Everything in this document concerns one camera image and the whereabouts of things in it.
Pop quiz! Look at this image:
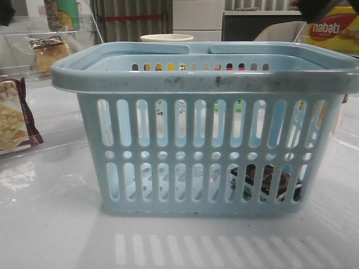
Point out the dark packaged item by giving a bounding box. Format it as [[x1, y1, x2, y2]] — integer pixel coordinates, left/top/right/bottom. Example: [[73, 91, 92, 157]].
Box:
[[229, 164, 302, 202]]

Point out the light blue plastic basket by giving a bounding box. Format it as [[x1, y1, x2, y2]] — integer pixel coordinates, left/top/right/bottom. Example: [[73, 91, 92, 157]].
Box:
[[51, 41, 359, 220]]

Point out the clear packaged bread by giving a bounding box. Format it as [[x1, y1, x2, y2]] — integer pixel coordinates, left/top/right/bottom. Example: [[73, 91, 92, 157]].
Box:
[[30, 36, 71, 72]]

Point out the yellow popcorn paper cup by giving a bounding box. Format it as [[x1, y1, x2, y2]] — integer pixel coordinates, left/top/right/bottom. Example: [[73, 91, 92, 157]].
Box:
[[140, 34, 194, 43]]

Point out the white cabinet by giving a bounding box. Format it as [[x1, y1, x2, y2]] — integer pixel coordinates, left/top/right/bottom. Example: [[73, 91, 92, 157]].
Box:
[[172, 1, 224, 41]]

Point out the clear acrylic display shelf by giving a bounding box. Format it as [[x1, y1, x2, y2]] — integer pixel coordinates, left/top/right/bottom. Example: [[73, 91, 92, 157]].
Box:
[[1, 14, 103, 155]]

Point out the grey armchair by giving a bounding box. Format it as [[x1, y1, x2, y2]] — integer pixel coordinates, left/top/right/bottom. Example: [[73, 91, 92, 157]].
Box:
[[254, 21, 307, 42]]

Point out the brown cracker snack bag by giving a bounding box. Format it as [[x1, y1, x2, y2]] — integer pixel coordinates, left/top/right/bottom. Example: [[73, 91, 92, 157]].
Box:
[[1, 78, 44, 155]]

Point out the green cartoon drink bottle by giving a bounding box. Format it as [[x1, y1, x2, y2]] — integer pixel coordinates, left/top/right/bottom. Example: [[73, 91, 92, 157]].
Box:
[[44, 0, 80, 31]]

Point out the yellow nabati wafer box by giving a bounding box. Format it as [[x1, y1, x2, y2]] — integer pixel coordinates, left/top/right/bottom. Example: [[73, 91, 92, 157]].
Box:
[[301, 6, 358, 55]]

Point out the right clear acrylic shelf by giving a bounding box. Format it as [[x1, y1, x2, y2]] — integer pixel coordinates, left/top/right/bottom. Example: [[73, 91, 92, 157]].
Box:
[[294, 13, 358, 147]]

